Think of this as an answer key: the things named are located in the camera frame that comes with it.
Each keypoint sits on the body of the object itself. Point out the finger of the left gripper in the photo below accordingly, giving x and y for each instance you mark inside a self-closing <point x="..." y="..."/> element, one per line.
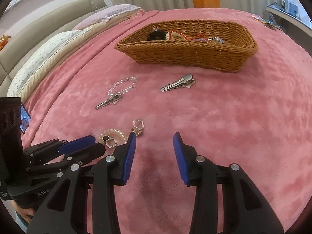
<point x="77" y="144"/>
<point x="86" y="155"/>

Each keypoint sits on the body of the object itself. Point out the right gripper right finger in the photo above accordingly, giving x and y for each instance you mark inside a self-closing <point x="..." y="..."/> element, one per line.
<point x="226" y="192"/>

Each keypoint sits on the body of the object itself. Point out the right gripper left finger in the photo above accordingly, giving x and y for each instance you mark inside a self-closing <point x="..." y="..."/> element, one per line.
<point x="65" y="207"/>

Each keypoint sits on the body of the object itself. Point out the dark stone square earring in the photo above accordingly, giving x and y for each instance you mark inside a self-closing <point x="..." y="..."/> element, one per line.
<point x="110" y="142"/>

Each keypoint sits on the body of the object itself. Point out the silver alligator hair clip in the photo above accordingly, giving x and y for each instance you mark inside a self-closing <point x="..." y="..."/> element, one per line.
<point x="113" y="99"/>

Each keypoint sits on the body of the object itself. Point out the light blue bow clip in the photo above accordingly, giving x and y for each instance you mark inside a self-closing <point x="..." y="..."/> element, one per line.
<point x="217" y="40"/>

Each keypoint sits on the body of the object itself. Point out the left hand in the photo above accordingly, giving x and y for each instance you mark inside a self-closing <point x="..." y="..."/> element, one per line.
<point x="26" y="214"/>

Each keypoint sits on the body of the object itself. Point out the pink fleece blanket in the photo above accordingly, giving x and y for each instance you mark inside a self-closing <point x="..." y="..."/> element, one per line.
<point x="259" y="118"/>

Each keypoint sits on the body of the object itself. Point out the white floral pillow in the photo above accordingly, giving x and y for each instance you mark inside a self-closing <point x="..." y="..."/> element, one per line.
<point x="43" y="60"/>

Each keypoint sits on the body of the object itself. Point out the beige padded headboard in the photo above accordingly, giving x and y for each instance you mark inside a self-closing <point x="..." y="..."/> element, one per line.
<point x="22" y="45"/>

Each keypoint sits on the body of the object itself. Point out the lilac pillow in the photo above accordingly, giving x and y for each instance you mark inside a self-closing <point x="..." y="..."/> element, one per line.
<point x="110" y="14"/>

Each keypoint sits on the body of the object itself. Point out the brown wicker basket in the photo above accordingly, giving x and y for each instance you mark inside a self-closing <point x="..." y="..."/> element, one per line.
<point x="187" y="44"/>

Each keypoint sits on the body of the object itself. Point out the colourful booklet on bed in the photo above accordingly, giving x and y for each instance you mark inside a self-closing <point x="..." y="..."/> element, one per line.
<point x="268" y="24"/>

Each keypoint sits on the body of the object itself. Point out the white desk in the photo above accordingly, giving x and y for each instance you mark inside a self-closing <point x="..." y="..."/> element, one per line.
<point x="299" y="31"/>

